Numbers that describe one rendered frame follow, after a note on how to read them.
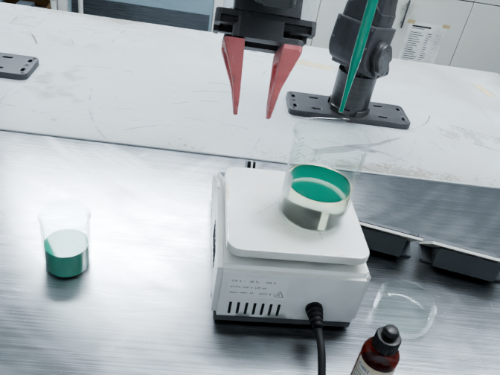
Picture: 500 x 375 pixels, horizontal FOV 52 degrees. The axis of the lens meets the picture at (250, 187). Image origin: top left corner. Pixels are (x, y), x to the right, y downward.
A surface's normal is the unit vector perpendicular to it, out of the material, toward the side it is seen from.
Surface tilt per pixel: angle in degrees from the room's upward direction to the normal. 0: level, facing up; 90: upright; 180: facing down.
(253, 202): 0
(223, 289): 90
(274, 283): 90
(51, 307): 0
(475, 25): 90
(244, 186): 0
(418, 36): 90
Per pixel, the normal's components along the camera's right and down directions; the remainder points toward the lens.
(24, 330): 0.15, -0.81
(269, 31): 0.11, 0.10
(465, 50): 0.02, 0.58
